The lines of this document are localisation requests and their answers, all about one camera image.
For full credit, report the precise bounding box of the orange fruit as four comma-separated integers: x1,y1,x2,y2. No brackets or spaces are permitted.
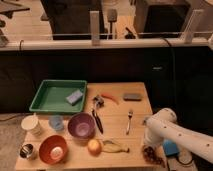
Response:
87,139,102,155

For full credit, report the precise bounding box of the small blue cup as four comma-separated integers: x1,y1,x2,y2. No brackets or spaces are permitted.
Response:
49,115,64,131

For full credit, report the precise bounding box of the white paper cup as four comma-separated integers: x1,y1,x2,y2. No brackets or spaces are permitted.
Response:
21,114,42,136

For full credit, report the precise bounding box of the purple bowl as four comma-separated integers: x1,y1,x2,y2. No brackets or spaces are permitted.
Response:
68,113,95,139

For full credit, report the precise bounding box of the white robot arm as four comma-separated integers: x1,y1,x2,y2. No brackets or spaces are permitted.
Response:
143,108,213,164

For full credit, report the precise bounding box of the dark grapes bunch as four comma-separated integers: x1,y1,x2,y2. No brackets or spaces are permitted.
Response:
142,145,165,167

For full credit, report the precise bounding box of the red bowl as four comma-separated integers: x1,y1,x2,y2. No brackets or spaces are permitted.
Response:
39,135,68,165

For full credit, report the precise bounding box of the metal fork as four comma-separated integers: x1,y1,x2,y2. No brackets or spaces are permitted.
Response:
126,110,133,135

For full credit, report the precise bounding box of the black handled can opener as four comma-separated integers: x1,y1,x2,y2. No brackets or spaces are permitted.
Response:
92,95,104,132

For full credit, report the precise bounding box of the blue object beside table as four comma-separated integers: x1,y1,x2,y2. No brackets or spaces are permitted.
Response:
163,140,179,157

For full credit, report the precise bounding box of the blue sponge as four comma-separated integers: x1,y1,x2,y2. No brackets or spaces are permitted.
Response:
66,90,83,105

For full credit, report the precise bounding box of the orange chili pepper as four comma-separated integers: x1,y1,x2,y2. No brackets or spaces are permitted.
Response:
101,93,119,105

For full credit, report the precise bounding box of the green plastic tray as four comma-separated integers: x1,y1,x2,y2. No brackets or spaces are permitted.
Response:
29,80,87,115

